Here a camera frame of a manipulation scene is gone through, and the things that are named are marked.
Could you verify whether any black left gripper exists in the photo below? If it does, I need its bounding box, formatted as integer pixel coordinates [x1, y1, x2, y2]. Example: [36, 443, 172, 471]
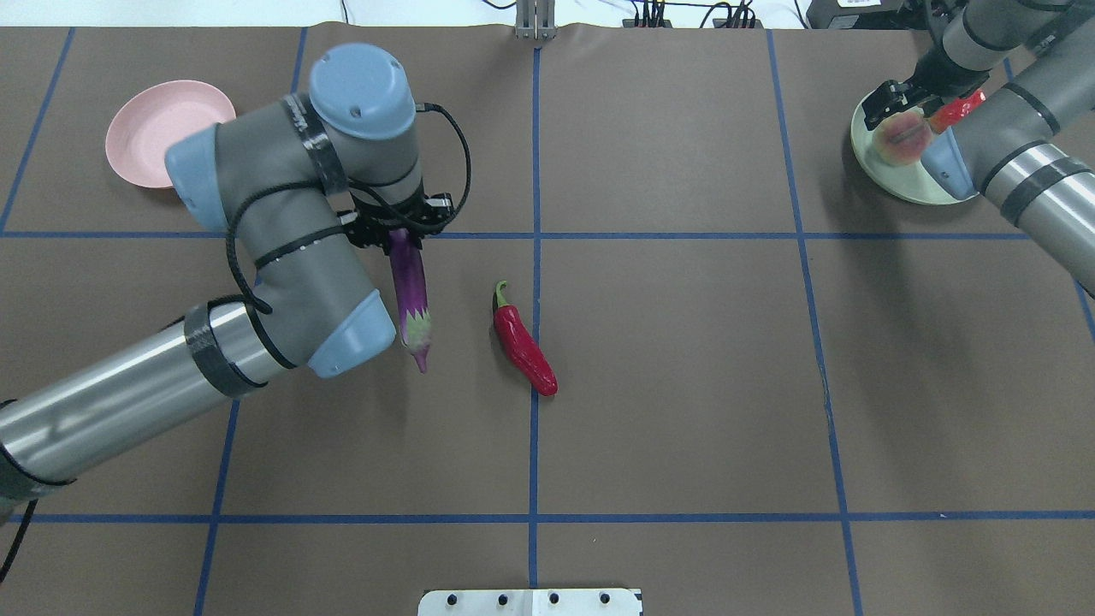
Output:
[346, 191, 427, 249]

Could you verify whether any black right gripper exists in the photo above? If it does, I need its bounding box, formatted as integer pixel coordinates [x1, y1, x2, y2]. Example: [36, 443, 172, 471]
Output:
[861, 44, 993, 130]

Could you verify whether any yellow pink peach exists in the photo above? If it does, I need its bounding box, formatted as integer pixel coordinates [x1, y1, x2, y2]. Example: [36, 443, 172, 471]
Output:
[873, 111, 934, 167]

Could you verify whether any purple eggplant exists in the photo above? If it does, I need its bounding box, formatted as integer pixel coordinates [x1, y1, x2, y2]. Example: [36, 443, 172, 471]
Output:
[388, 228, 433, 374]

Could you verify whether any red chili pepper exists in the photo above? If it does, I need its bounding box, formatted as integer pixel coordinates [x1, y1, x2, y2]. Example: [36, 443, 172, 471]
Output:
[492, 280, 560, 397]

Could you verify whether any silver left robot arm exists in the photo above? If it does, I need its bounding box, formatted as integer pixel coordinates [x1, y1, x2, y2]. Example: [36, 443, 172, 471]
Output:
[1, 43, 425, 511]

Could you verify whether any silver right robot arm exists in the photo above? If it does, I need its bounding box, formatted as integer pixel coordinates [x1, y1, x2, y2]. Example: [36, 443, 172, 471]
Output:
[860, 1, 1094, 292]

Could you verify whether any green plate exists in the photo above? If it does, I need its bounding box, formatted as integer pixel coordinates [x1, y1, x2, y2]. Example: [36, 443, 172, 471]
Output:
[849, 95, 963, 206]

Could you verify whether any pink plate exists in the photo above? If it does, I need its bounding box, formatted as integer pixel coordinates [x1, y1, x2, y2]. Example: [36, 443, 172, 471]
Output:
[104, 80, 237, 190]

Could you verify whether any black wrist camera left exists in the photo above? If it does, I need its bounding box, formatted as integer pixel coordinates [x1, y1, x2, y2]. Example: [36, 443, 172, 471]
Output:
[413, 191, 456, 235]

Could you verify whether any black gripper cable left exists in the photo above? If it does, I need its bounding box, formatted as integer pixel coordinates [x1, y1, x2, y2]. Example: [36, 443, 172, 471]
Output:
[224, 103, 473, 316]

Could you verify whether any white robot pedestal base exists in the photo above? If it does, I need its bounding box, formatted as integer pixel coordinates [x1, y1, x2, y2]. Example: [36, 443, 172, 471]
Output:
[416, 588, 644, 615]

